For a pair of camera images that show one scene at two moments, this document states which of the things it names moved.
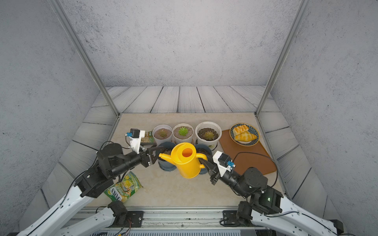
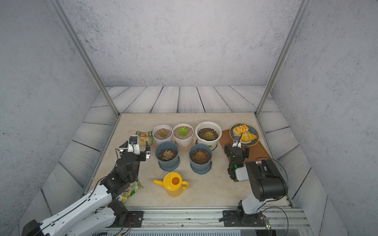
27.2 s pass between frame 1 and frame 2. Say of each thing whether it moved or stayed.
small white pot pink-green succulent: stayed
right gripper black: moved
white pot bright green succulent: stayed
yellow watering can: moved
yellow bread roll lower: stayed
